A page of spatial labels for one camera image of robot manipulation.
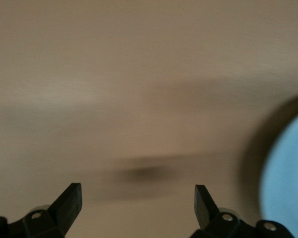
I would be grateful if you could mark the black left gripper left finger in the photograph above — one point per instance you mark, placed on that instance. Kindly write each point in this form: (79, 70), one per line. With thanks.
(62, 210)

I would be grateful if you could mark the blue plate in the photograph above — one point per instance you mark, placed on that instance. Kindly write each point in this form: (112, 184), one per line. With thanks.
(288, 168)

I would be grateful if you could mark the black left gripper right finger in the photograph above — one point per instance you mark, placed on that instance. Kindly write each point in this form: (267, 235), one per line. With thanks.
(208, 218)

